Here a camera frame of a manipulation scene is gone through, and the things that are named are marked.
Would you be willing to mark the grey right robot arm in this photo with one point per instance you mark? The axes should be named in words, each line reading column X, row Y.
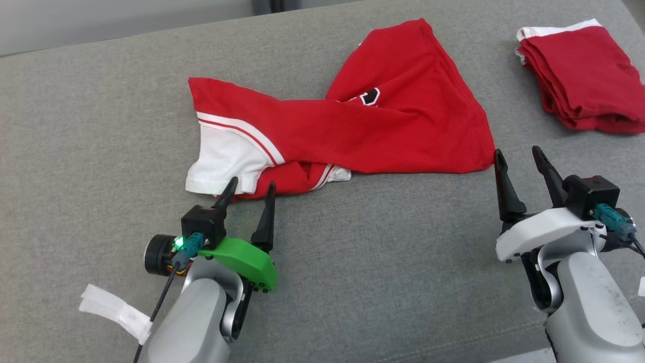
column 589, row 302

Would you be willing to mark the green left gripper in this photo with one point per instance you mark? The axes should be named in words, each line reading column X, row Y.
column 252, row 262

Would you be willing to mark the small white tag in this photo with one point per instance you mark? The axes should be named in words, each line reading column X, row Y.
column 642, row 286

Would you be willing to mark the red jersey with numbers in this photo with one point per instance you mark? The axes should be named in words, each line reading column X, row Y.
column 393, row 131

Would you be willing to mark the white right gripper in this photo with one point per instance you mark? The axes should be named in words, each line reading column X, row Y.
column 539, row 229

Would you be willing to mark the red shorts white waistband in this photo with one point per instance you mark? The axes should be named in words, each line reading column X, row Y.
column 584, row 75

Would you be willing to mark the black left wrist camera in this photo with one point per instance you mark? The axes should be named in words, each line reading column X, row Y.
column 204, row 224

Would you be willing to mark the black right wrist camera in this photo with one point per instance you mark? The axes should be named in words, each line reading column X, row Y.
column 592, row 194

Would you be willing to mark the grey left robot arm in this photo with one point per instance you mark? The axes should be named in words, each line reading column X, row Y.
column 196, row 317

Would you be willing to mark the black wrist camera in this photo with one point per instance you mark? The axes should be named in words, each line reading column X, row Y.
column 592, row 194
column 204, row 224

